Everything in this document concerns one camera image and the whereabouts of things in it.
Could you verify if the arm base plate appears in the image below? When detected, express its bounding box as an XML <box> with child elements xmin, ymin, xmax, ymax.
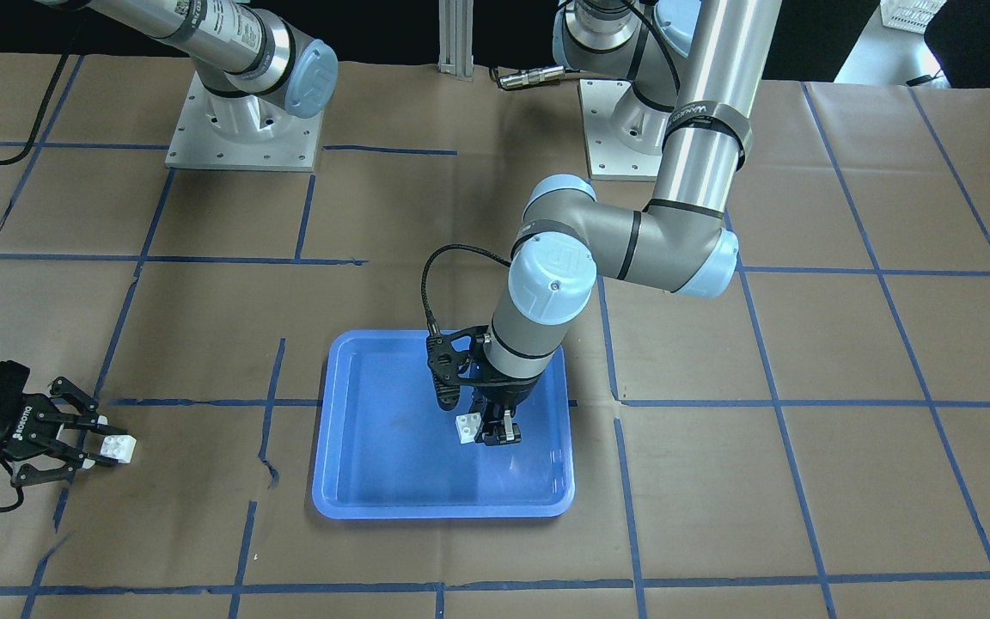
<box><xmin>165</xmin><ymin>70</ymin><xmax>326</xmax><ymax>173</ymax></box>
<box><xmin>580</xmin><ymin>79</ymin><xmax>671</xmax><ymax>181</ymax></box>

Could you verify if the white building block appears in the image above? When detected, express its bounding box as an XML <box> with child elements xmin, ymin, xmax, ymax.
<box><xmin>455</xmin><ymin>413</ymin><xmax>483</xmax><ymax>445</ymax></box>
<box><xmin>98</xmin><ymin>434</ymin><xmax>138</xmax><ymax>466</ymax></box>

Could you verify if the aluminium frame post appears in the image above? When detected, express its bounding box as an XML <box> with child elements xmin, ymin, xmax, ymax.
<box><xmin>437</xmin><ymin>0</ymin><xmax>474</xmax><ymax>82</ymax></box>

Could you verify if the brown paper table cover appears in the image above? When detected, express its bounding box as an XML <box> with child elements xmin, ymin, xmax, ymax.
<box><xmin>0</xmin><ymin>56</ymin><xmax>990</xmax><ymax>618</ymax></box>

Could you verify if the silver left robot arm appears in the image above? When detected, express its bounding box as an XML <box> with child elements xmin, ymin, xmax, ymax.
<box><xmin>427</xmin><ymin>1</ymin><xmax>780</xmax><ymax>446</ymax></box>

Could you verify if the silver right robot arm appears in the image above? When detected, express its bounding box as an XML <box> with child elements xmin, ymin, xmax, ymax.
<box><xmin>0</xmin><ymin>1</ymin><xmax>339</xmax><ymax>491</ymax></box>

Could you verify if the blue plastic tray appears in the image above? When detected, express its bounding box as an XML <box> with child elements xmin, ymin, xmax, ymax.
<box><xmin>309</xmin><ymin>329</ymin><xmax>575</xmax><ymax>520</ymax></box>

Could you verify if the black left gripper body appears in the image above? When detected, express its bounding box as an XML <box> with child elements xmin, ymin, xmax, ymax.
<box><xmin>467</xmin><ymin>370</ymin><xmax>540</xmax><ymax>416</ymax></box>

